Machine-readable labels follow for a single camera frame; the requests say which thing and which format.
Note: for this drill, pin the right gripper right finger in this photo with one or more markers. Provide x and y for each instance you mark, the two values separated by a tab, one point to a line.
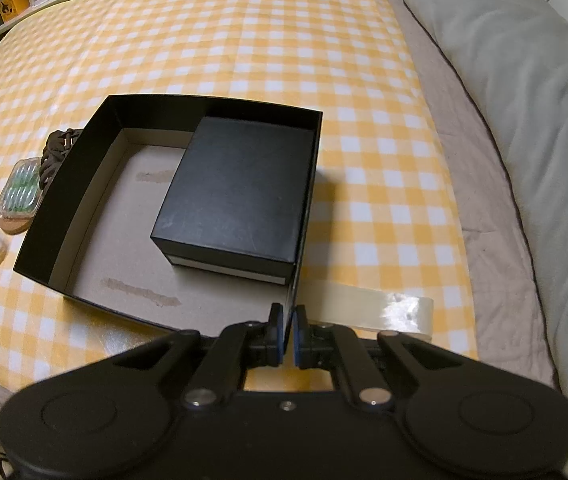
340	352

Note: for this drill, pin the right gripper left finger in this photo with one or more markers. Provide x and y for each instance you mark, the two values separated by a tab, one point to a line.
239	348

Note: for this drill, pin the large black box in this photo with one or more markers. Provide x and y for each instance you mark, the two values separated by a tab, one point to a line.
91	237

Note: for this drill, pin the clear plastic blister tray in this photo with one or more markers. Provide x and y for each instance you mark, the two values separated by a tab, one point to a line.
21	194

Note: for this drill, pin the brown claw hair clip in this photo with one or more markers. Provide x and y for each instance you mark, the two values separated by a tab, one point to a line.
55	151

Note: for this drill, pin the cork coaster green bear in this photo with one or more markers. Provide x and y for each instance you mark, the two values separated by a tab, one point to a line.
16	222

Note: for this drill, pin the clear tape strip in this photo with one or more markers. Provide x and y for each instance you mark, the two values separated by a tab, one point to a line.
367	309

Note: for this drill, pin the yellow checkered cloth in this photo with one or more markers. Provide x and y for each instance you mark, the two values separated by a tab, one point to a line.
384	215

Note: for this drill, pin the small black closed box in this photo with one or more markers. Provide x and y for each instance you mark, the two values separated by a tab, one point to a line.
238	200

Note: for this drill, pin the grey duvet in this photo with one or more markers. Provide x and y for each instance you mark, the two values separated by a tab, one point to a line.
512	57

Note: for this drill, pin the yellow box on shelf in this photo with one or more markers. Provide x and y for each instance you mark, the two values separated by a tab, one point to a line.
10	9

